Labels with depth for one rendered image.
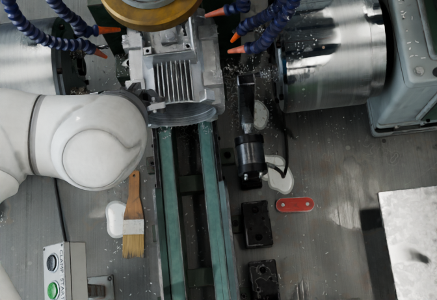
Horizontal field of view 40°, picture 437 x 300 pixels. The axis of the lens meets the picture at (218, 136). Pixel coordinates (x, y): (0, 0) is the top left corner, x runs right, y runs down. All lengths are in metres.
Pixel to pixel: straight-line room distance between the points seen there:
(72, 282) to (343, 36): 0.67
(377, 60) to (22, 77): 0.67
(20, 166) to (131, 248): 0.70
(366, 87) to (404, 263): 0.37
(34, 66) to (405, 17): 0.69
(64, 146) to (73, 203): 0.79
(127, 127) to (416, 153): 0.92
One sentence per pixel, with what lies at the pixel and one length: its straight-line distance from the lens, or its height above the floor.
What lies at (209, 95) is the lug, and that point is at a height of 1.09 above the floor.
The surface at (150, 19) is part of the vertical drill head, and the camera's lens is 0.97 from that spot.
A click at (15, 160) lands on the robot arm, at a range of 0.75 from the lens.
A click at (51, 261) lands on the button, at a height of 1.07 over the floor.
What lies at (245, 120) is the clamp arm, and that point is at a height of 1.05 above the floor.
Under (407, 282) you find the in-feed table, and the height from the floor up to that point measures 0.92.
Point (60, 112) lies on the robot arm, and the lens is 0.73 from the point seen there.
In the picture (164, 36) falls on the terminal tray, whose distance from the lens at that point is 1.19.
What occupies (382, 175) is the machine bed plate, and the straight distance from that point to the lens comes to 1.46.
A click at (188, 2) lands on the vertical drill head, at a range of 0.98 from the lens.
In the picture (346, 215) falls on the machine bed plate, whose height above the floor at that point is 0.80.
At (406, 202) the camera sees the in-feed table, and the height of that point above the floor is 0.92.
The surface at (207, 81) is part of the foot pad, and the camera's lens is 1.20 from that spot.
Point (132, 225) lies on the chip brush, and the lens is 1.42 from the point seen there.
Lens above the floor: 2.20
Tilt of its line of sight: 74 degrees down
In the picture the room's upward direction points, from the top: 10 degrees counter-clockwise
